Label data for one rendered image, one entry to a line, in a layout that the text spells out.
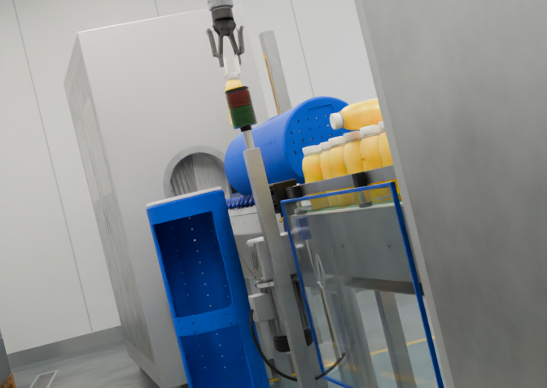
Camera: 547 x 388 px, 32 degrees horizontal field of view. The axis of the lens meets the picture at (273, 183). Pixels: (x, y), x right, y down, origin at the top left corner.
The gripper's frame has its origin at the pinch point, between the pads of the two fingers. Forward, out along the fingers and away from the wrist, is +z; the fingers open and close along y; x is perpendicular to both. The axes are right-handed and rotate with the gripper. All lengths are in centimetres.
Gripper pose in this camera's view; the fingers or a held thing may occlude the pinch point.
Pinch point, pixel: (230, 67)
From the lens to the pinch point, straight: 329.8
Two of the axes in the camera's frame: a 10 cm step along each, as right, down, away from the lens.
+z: 1.7, 9.8, -0.8
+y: -9.4, 1.4, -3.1
